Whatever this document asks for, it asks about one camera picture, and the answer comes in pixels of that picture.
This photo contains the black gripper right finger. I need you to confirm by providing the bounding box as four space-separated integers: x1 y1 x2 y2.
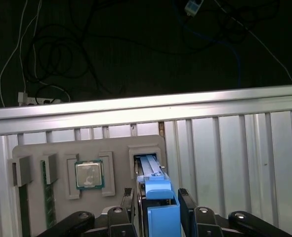
177 188 285 237

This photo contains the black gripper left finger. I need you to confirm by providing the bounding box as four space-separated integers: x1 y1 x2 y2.
41 187 139 237

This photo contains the hard disk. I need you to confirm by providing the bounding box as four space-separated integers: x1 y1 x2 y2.
134 153 181 237

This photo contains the silver CPU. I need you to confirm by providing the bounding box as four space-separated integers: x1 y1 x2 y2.
74 159 104 191

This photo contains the green RAM stick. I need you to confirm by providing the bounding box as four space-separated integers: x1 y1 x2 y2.
18 185 31 237
40 159 56 228

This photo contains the grey parts rack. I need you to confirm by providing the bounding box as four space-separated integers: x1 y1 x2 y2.
7 134 167 237

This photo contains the white power strip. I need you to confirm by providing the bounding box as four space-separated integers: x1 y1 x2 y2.
17 91 62 106

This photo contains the pale blue adaptor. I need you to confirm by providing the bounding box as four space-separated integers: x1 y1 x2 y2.
184 0 203 17

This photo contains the blue cable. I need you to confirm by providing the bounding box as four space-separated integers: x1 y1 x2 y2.
182 14 243 87

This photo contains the white cable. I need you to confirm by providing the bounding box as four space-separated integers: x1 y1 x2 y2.
0 0 44 107

